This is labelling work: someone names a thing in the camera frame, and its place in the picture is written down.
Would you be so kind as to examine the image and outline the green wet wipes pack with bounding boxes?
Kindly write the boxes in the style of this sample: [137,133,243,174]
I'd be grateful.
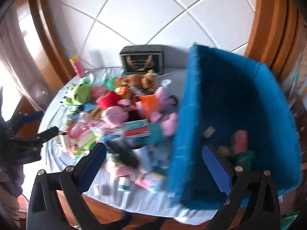
[68,126,101,159]

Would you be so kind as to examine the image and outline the green frog plush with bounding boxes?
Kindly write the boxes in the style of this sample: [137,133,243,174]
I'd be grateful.
[62,77,92,106]

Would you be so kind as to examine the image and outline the white green tube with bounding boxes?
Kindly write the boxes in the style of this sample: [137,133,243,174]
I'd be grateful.
[118,177,131,192]

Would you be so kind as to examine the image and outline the pink pig plush blue shirt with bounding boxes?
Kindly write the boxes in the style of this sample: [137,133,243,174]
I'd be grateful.
[101,135,140,182]

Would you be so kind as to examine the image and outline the pink pig plush red dress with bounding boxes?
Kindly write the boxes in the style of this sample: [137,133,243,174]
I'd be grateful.
[96,91,131,128]

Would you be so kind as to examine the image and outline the red yellow snack tube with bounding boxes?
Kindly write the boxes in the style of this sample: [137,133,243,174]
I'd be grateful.
[69,55,84,78]

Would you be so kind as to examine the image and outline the black umbrella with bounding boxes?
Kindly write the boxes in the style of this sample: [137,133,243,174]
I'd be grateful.
[106,140,139,169]

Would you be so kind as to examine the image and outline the green plush toy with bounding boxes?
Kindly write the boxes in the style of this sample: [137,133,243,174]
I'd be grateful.
[103,77,122,91]

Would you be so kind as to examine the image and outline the teal pink box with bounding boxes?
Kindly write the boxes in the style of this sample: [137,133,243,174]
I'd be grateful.
[121,119,150,138]

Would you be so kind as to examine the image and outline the blue plastic storage crate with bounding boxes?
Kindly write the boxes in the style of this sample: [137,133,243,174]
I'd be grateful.
[167,44,302,210]

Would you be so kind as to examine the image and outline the light blue tablecloth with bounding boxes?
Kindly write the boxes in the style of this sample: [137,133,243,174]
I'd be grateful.
[39,76,216,225]

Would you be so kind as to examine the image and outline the brown bear plush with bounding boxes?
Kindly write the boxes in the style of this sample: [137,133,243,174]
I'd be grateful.
[121,70,157,91]

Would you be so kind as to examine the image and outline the pink pig plush orange dress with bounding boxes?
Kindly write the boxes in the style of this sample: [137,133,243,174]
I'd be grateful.
[135,86,178,123]

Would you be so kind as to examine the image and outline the black gift box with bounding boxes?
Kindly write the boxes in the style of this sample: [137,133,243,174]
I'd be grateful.
[120,45,164,74]

